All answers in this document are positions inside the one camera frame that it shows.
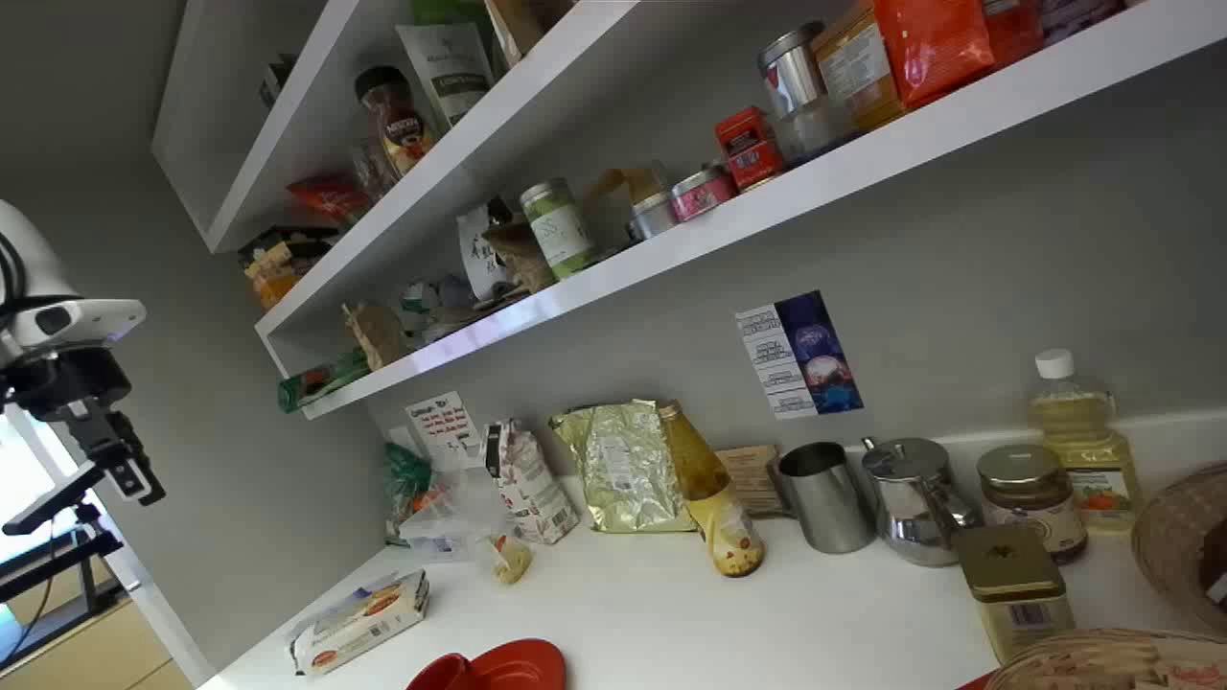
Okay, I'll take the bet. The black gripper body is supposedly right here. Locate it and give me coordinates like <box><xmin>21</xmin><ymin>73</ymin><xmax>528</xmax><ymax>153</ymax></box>
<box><xmin>3</xmin><ymin>351</ymin><xmax>165</xmax><ymax>508</ymax></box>

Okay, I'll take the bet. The red cup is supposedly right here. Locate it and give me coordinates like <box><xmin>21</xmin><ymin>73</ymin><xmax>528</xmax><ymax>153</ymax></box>
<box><xmin>407</xmin><ymin>656</ymin><xmax>477</xmax><ymax>690</ymax></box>

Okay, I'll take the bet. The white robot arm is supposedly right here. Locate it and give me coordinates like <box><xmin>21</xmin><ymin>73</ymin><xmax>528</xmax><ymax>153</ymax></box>
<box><xmin>0</xmin><ymin>204</ymin><xmax>165</xmax><ymax>508</ymax></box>

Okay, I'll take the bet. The red plate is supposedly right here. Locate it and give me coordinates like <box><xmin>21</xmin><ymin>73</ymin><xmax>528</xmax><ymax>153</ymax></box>
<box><xmin>446</xmin><ymin>642</ymin><xmax>572</xmax><ymax>690</ymax></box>

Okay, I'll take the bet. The steel cup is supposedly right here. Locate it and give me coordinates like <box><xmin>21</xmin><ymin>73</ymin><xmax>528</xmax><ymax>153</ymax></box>
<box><xmin>773</xmin><ymin>441</ymin><xmax>876</xmax><ymax>555</ymax></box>

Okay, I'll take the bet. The red packet on shelf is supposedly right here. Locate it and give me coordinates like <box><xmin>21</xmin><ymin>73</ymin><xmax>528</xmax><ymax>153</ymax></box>
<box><xmin>293</xmin><ymin>174</ymin><xmax>372</xmax><ymax>227</ymax></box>

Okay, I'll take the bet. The green plastic bag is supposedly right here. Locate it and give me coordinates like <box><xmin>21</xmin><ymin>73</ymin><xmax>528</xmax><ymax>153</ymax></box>
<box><xmin>384</xmin><ymin>441</ymin><xmax>435</xmax><ymax>546</ymax></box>

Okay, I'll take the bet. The white red paper note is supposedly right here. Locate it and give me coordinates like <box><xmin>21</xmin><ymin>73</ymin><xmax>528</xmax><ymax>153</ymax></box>
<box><xmin>407</xmin><ymin>392</ymin><xmax>485</xmax><ymax>468</ymax></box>

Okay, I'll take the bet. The white shelf unit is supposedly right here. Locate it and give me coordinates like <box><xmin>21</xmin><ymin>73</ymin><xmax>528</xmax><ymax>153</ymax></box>
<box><xmin>152</xmin><ymin>0</ymin><xmax>1227</xmax><ymax>418</ymax></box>

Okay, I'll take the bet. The white orange flat box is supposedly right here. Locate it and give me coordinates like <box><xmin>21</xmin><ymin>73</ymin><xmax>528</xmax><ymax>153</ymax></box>
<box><xmin>288</xmin><ymin>571</ymin><xmax>431</xmax><ymax>678</ymax></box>

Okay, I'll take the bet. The dark lid jar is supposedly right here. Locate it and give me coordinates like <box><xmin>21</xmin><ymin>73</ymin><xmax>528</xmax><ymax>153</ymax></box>
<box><xmin>354</xmin><ymin>67</ymin><xmax>435</xmax><ymax>174</ymax></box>

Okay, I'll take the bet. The white patterned carton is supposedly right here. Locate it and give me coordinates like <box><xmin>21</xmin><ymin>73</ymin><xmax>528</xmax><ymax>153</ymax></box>
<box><xmin>486</xmin><ymin>421</ymin><xmax>580</xmax><ymax>546</ymax></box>

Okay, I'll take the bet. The small yellow figurine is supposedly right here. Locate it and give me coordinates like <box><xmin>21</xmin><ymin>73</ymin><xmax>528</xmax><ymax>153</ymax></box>
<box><xmin>490</xmin><ymin>537</ymin><xmax>532</xmax><ymax>583</ymax></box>

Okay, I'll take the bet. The white green pouch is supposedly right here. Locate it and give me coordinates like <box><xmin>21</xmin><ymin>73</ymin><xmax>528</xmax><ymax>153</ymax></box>
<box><xmin>399</xmin><ymin>24</ymin><xmax>496</xmax><ymax>127</ymax></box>

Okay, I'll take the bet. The green white canister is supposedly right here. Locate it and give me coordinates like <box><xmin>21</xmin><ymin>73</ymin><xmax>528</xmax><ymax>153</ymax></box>
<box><xmin>520</xmin><ymin>180</ymin><xmax>595</xmax><ymax>277</ymax></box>

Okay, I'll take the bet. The gold foil bag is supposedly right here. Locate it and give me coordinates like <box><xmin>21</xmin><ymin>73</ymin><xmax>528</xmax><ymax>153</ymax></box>
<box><xmin>549</xmin><ymin>399</ymin><xmax>694</xmax><ymax>537</ymax></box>

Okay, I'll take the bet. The pink round tin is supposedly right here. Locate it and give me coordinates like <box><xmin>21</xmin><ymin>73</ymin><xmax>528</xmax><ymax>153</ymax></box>
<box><xmin>670</xmin><ymin>167</ymin><xmax>736</xmax><ymax>223</ymax></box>

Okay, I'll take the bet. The yellow snack bag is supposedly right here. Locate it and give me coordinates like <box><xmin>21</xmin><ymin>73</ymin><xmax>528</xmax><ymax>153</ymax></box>
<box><xmin>660</xmin><ymin>404</ymin><xmax>768</xmax><ymax>579</ymax></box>

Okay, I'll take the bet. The brown cardboard packet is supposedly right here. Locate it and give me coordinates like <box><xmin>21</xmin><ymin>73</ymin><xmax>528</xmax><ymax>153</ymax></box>
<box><xmin>717</xmin><ymin>447</ymin><xmax>788</xmax><ymax>517</ymax></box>

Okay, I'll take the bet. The red small box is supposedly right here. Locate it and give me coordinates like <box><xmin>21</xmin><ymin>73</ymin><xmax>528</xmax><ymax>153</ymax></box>
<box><xmin>715</xmin><ymin>107</ymin><xmax>788</xmax><ymax>187</ymax></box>

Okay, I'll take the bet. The silver tin can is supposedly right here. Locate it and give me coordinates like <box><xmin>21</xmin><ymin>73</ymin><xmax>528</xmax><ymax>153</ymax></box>
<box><xmin>759</xmin><ymin>21</ymin><xmax>826</xmax><ymax>114</ymax></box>

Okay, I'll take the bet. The steel milk jug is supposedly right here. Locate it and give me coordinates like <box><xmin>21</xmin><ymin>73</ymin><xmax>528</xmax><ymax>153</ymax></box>
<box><xmin>863</xmin><ymin>438</ymin><xmax>986</xmax><ymax>568</ymax></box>

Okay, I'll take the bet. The orange snack bag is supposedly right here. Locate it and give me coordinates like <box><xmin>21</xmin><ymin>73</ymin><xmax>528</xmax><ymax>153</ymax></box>
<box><xmin>872</xmin><ymin>0</ymin><xmax>1042</xmax><ymax>107</ymax></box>

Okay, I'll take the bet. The glass jar gold lid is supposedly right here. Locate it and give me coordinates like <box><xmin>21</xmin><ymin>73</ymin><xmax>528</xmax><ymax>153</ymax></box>
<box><xmin>979</xmin><ymin>447</ymin><xmax>1089</xmax><ymax>565</ymax></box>

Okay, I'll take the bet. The gold lid square jar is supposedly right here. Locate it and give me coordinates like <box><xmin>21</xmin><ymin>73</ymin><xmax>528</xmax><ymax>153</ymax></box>
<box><xmin>955</xmin><ymin>523</ymin><xmax>1073</xmax><ymax>661</ymax></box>

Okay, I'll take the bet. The yellow oil bottle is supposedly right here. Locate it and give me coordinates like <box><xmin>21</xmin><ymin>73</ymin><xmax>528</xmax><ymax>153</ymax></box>
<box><xmin>1028</xmin><ymin>351</ymin><xmax>1142</xmax><ymax>537</ymax></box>

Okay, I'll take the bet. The woven tray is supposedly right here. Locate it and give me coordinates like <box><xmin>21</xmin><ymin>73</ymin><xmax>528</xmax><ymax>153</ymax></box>
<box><xmin>958</xmin><ymin>628</ymin><xmax>1227</xmax><ymax>690</ymax></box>

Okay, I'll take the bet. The woven straw basket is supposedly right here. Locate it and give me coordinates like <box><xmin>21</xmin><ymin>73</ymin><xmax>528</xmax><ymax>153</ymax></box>
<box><xmin>1133</xmin><ymin>463</ymin><xmax>1227</xmax><ymax>632</ymax></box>

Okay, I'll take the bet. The black camera tripod stand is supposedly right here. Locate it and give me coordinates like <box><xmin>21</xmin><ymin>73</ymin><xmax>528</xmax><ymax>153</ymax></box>
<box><xmin>0</xmin><ymin>463</ymin><xmax>123</xmax><ymax>665</ymax></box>

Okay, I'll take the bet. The blue white wall leaflet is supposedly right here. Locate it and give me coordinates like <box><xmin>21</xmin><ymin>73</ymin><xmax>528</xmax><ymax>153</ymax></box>
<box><xmin>736</xmin><ymin>291</ymin><xmax>863</xmax><ymax>421</ymax></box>

